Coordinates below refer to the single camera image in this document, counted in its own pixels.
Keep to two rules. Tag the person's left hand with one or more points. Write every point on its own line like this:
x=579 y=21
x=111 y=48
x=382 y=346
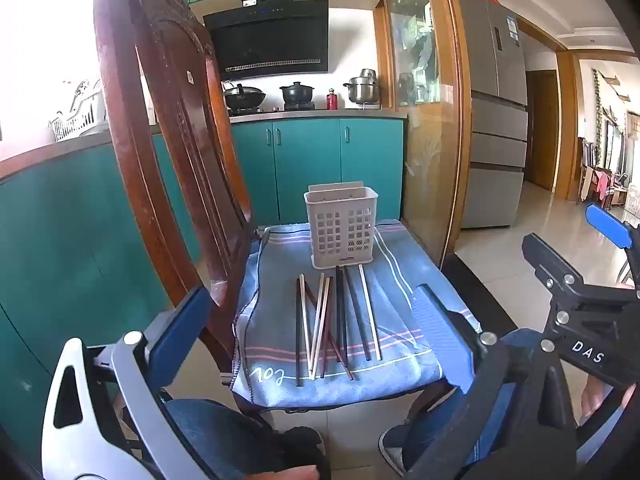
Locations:
x=285 y=474

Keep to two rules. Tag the person's left leg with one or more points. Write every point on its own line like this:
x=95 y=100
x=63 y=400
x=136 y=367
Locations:
x=215 y=425

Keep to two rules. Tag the red bottle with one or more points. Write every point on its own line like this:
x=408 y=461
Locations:
x=332 y=100

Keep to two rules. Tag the black cooking pot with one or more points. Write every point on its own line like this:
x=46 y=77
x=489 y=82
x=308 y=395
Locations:
x=297 y=94

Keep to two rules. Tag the person's right leg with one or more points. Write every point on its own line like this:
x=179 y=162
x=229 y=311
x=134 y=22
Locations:
x=450 y=445

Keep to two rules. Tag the black gas stove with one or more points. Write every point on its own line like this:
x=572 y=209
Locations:
x=300 y=107

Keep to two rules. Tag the silver refrigerator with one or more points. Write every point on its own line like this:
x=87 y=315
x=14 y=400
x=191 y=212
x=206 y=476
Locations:
x=492 y=110

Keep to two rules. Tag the white dish rack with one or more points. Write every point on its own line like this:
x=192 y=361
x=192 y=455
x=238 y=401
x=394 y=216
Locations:
x=80 y=120

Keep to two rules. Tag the green hanging vine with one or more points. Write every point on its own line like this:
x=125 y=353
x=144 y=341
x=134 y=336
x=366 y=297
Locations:
x=598 y=110

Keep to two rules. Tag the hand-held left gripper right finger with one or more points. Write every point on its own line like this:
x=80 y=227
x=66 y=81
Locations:
x=440 y=337

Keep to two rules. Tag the wooden framed glass door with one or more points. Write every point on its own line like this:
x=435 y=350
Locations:
x=425 y=135

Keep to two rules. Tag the blue striped towel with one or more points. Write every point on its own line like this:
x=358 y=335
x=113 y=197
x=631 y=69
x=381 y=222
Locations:
x=280 y=320

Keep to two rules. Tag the cream chopstick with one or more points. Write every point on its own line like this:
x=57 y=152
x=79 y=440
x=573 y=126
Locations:
x=324 y=310
x=317 y=330
x=370 y=310
x=306 y=325

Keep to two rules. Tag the person's leg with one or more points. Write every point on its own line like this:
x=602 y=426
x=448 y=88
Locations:
x=450 y=445
x=215 y=425

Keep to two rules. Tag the person's right hand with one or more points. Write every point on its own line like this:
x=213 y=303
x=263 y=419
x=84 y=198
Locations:
x=597 y=400

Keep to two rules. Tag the black chopstick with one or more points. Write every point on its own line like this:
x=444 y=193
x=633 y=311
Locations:
x=356 y=310

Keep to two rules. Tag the white plastic utensil basket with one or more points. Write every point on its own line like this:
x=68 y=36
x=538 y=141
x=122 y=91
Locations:
x=340 y=201

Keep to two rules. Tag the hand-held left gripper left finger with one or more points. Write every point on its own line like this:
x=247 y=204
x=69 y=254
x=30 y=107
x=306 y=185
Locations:
x=180 y=330

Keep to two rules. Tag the brown chopstick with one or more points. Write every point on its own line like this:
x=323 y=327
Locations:
x=298 y=335
x=326 y=340

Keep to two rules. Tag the black shoe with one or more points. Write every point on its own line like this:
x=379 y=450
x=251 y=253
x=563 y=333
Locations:
x=300 y=442
x=392 y=452

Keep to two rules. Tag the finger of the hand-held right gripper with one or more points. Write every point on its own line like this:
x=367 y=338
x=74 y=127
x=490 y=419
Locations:
x=607 y=224
x=545 y=260

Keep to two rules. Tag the stainless steel pot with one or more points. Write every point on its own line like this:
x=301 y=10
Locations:
x=362 y=90

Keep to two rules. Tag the clothes drying rack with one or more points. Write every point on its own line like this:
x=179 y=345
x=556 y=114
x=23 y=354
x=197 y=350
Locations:
x=602 y=185

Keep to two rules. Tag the black wok with lid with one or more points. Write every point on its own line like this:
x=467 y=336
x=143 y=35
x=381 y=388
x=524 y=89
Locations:
x=245 y=96

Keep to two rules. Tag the black range hood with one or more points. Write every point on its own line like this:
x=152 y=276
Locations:
x=270 y=40

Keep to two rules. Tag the carved wooden chair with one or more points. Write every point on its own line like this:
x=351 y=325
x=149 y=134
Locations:
x=160 y=110

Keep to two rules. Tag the wooden room door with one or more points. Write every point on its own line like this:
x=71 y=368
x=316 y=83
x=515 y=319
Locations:
x=542 y=130

